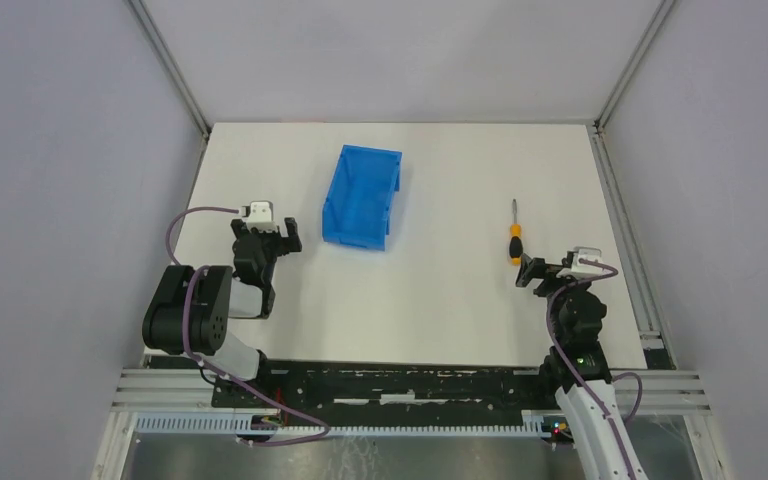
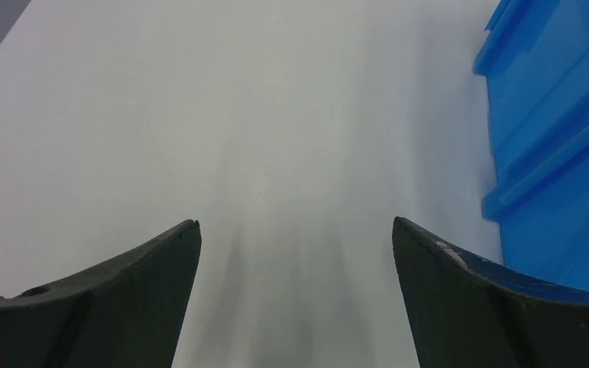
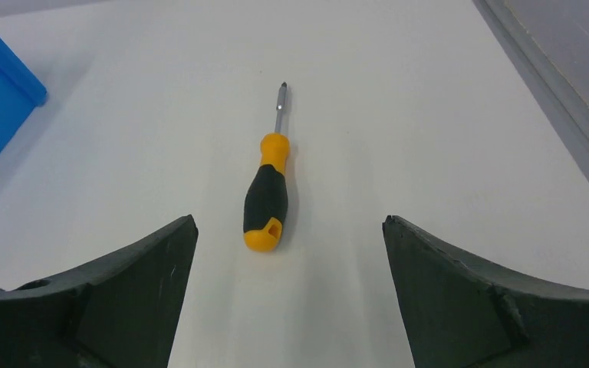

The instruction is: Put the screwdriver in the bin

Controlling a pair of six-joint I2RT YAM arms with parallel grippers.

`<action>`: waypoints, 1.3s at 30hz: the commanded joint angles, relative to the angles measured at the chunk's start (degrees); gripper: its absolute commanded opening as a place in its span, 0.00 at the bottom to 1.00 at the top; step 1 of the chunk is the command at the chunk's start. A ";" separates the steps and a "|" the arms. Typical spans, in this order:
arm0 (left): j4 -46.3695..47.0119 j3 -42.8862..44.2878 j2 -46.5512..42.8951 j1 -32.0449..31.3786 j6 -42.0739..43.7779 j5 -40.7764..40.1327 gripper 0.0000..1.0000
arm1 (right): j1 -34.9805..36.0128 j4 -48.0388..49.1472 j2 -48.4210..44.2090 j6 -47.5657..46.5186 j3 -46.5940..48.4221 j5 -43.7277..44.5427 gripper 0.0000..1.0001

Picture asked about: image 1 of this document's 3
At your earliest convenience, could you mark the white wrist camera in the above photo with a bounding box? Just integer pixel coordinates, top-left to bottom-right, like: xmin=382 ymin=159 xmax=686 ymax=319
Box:
xmin=557 ymin=246 xmax=606 ymax=280
xmin=240 ymin=200 xmax=279 ymax=233

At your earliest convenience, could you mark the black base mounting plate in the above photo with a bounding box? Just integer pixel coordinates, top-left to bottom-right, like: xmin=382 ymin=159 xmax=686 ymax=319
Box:
xmin=251 ymin=359 xmax=557 ymax=428

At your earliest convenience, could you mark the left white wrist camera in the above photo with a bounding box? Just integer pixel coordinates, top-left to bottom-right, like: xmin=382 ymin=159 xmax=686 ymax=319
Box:
xmin=240 ymin=200 xmax=279 ymax=233

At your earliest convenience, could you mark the aluminium corner post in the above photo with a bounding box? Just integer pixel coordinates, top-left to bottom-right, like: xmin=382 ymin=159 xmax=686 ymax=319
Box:
xmin=594 ymin=0 xmax=678 ymax=132
xmin=124 ymin=0 xmax=212 ymax=141

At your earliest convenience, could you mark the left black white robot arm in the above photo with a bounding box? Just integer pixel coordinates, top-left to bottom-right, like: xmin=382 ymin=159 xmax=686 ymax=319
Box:
xmin=141 ymin=217 xmax=302 ymax=381

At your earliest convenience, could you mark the orange and black screwdriver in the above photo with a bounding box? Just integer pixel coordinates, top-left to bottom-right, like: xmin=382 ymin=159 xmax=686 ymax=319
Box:
xmin=508 ymin=199 xmax=524 ymax=266

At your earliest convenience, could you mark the white slotted cable duct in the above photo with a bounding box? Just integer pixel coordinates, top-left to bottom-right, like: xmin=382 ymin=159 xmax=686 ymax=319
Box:
xmin=133 ymin=413 xmax=551 ymax=439

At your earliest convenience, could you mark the left aluminium corner post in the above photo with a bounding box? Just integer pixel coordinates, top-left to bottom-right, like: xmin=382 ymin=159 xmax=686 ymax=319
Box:
xmin=124 ymin=0 xmax=212 ymax=141

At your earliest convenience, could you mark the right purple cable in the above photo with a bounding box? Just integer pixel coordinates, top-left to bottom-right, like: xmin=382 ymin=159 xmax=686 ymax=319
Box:
xmin=545 ymin=258 xmax=644 ymax=480

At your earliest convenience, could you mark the blue plastic storage bin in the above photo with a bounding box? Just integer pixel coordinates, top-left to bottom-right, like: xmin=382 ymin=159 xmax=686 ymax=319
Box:
xmin=321 ymin=145 xmax=402 ymax=251

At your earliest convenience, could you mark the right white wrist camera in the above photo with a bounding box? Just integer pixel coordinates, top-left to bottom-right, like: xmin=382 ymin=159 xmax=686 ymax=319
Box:
xmin=557 ymin=246 xmax=606 ymax=280

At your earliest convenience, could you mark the right aluminium corner post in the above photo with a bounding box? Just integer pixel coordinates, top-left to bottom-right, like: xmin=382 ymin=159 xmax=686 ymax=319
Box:
xmin=594 ymin=0 xmax=678 ymax=132

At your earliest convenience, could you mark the aluminium frame rail front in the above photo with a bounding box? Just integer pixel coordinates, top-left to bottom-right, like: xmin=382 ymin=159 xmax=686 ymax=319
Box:
xmin=111 ymin=369 xmax=712 ymax=416

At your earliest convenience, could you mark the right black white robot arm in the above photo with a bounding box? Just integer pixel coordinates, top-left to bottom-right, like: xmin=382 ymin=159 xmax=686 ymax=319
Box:
xmin=515 ymin=247 xmax=647 ymax=479

